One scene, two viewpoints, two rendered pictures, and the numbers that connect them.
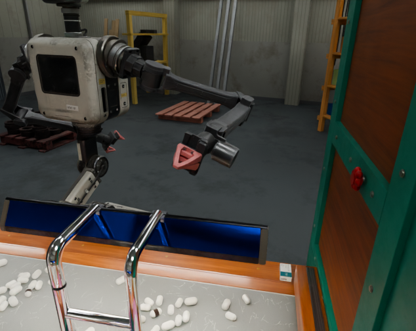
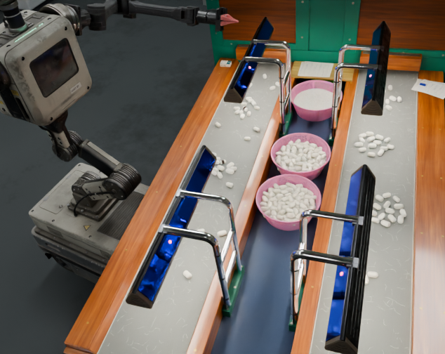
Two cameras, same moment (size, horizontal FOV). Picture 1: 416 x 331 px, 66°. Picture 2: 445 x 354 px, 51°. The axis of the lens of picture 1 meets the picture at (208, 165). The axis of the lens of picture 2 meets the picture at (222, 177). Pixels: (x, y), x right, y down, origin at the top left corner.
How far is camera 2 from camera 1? 2.21 m
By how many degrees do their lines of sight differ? 65
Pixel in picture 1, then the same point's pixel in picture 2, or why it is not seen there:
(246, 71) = not seen: outside the picture
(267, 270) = (222, 70)
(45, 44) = (36, 46)
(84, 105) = (84, 76)
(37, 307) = (234, 156)
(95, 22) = not seen: outside the picture
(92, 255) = (193, 139)
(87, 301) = (232, 136)
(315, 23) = not seen: outside the picture
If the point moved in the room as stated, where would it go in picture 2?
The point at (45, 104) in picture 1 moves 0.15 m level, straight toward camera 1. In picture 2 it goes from (50, 108) to (88, 97)
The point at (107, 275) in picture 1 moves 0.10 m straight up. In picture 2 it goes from (210, 133) to (208, 117)
